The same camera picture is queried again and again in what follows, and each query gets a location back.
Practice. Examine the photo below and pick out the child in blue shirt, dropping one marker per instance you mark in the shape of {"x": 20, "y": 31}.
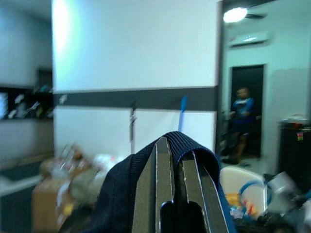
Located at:
{"x": 243, "y": 106}

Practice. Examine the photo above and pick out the black wall shelf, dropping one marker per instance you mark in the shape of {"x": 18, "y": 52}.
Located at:
{"x": 36, "y": 97}

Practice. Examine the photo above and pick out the white air conditioner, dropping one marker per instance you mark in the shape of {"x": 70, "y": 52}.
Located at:
{"x": 250, "y": 38}

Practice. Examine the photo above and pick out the black cabinet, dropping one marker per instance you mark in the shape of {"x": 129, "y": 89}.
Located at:
{"x": 291, "y": 150}

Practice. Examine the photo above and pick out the blue plastic hanger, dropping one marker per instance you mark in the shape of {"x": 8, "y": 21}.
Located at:
{"x": 182, "y": 114}

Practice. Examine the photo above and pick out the white plastic bag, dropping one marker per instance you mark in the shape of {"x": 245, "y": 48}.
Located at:
{"x": 104, "y": 162}

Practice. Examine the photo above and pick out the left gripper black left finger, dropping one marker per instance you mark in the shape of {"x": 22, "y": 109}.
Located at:
{"x": 150, "y": 194}

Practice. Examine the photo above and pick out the white plastic chair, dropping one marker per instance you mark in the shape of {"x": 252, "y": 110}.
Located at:
{"x": 233, "y": 179}

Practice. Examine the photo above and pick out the brown cardboard box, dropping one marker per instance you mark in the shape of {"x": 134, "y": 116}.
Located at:
{"x": 46, "y": 201}

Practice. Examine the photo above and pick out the silver tape roll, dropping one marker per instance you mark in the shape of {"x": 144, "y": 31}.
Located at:
{"x": 281, "y": 187}

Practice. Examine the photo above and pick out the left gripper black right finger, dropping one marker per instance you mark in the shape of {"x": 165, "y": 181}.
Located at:
{"x": 209, "y": 208}

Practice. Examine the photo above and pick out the navy blue knit garment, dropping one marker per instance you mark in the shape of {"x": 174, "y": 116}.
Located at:
{"x": 116, "y": 194}

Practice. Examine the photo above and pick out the ceiling fan with lamp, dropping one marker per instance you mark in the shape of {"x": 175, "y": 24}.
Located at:
{"x": 235, "y": 14}

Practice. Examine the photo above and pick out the black pole stand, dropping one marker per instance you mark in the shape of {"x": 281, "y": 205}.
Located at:
{"x": 132, "y": 126}

